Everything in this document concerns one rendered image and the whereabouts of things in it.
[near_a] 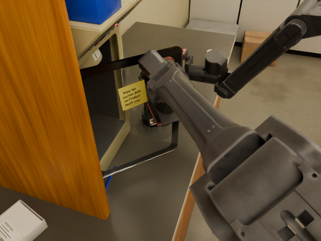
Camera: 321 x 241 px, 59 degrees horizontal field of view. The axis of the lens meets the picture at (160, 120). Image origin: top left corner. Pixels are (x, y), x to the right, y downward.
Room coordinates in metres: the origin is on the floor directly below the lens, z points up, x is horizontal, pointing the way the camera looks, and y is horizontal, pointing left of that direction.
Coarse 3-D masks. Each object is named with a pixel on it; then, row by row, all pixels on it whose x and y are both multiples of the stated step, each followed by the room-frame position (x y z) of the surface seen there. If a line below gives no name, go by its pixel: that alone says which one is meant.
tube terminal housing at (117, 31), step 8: (112, 32) 0.80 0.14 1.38; (120, 32) 0.85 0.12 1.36; (104, 40) 0.75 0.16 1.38; (112, 40) 0.85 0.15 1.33; (120, 40) 0.85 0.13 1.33; (96, 48) 0.71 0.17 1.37; (112, 48) 0.85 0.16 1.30; (120, 48) 0.84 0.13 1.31; (88, 56) 0.67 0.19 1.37; (112, 56) 0.84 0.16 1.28; (120, 56) 0.84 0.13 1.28; (80, 64) 0.63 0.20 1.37
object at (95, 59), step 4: (96, 52) 0.75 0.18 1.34; (100, 52) 0.78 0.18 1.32; (92, 56) 0.72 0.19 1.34; (96, 56) 0.74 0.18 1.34; (100, 56) 0.76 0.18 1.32; (88, 60) 0.71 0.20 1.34; (92, 60) 0.72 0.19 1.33; (96, 60) 0.73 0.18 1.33; (100, 60) 0.74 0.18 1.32; (84, 64) 0.69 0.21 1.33; (88, 64) 0.70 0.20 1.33; (92, 64) 0.71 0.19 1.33; (96, 64) 0.72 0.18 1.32; (80, 68) 0.68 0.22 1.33
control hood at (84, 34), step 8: (128, 0) 0.68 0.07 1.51; (136, 0) 0.69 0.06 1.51; (120, 8) 0.63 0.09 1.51; (128, 8) 0.65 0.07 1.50; (112, 16) 0.58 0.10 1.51; (120, 16) 0.61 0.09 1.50; (72, 24) 0.54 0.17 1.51; (80, 24) 0.54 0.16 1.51; (88, 24) 0.54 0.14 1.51; (96, 24) 0.54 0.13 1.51; (104, 24) 0.54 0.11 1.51; (112, 24) 0.58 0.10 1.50; (72, 32) 0.54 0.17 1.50; (80, 32) 0.53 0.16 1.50; (88, 32) 0.52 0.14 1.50; (96, 32) 0.52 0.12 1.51; (104, 32) 0.56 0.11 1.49; (80, 40) 0.53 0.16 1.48; (88, 40) 0.53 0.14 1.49; (96, 40) 0.56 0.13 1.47; (80, 48) 0.53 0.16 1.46; (88, 48) 0.55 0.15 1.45; (80, 56) 0.55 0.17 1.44
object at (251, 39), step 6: (246, 36) 3.15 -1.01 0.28; (252, 36) 3.16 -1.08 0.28; (258, 36) 3.16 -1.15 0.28; (264, 36) 3.16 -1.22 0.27; (246, 42) 3.03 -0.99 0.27; (252, 42) 3.01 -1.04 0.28; (258, 42) 3.01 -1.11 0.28; (246, 48) 3.02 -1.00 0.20; (252, 48) 3.00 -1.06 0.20; (246, 54) 3.02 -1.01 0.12; (240, 60) 3.07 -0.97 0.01; (276, 60) 2.95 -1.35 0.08
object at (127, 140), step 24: (168, 48) 0.68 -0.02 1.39; (96, 72) 0.59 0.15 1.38; (120, 72) 0.61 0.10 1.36; (96, 96) 0.58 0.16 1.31; (96, 120) 0.57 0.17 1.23; (120, 120) 0.61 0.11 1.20; (144, 120) 0.64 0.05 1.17; (96, 144) 0.57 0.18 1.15; (120, 144) 0.60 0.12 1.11; (144, 144) 0.64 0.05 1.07; (168, 144) 0.68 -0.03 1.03; (120, 168) 0.60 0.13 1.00
